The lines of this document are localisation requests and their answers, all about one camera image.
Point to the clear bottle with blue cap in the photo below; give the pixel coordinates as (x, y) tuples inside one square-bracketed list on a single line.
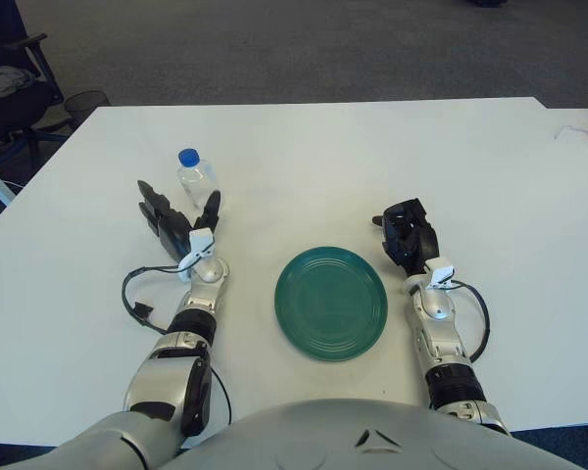
[(196, 176)]

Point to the black office chair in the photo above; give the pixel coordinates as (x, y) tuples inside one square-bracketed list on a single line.
[(10, 108)]

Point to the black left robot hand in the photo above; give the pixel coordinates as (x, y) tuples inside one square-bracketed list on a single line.
[(174, 227)]

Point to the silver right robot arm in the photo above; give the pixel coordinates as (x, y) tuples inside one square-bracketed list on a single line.
[(436, 303)]

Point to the black mesh wastebasket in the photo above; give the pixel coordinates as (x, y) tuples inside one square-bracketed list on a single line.
[(85, 104)]

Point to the grey cloth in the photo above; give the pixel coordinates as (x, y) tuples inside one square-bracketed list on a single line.
[(0, 80)]

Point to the silver robot torso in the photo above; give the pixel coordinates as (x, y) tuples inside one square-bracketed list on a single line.
[(323, 436)]

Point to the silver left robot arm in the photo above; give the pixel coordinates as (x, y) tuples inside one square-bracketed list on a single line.
[(166, 372)]

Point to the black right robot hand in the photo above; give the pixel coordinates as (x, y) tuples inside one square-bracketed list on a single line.
[(426, 240)]

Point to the green round plate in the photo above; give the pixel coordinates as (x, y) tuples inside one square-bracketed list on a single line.
[(330, 303)]

